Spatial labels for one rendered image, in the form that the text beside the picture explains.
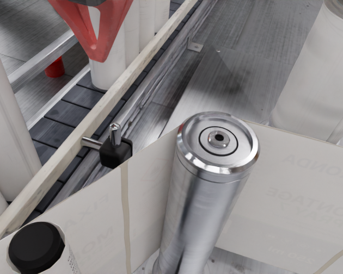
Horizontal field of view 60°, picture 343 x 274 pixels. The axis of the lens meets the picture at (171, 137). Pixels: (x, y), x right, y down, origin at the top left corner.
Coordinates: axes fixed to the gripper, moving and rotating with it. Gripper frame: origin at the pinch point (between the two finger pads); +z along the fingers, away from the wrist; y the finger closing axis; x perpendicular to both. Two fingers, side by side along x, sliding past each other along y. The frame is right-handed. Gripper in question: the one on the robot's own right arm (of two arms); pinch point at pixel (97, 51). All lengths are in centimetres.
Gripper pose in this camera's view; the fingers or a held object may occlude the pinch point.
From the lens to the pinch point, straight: 28.1
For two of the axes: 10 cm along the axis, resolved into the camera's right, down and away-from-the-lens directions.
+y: 3.5, -6.7, 6.5
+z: -0.9, 6.7, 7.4
